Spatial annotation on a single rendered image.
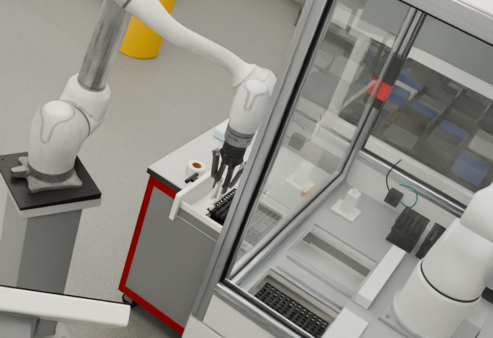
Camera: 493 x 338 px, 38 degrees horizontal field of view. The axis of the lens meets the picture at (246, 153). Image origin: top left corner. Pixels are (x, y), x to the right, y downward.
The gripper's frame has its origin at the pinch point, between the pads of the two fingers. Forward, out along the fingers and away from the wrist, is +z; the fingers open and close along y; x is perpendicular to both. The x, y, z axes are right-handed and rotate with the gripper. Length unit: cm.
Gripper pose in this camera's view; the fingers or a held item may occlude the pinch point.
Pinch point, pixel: (218, 190)
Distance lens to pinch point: 234.6
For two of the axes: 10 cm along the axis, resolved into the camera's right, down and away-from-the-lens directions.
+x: 5.0, -3.5, 7.9
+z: -3.0, 7.9, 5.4
